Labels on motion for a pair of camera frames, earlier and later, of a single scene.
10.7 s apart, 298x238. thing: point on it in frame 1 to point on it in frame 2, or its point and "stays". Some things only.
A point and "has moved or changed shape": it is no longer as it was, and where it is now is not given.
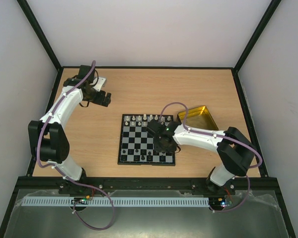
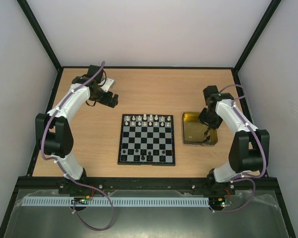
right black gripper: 154,127 to 209,122
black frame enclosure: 31,182 stays
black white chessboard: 136,145 stays
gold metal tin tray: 199,117 has moved or changed shape
